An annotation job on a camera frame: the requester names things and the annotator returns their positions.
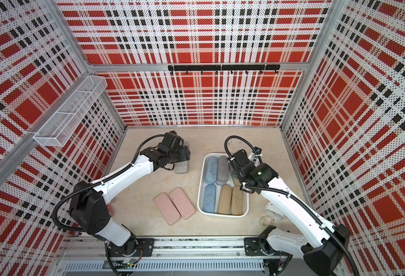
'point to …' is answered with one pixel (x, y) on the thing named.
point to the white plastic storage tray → (218, 192)
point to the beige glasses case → (225, 200)
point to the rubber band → (260, 220)
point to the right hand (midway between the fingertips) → (246, 171)
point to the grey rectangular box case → (182, 167)
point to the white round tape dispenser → (272, 211)
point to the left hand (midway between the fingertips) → (187, 153)
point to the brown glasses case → (236, 181)
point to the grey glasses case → (222, 170)
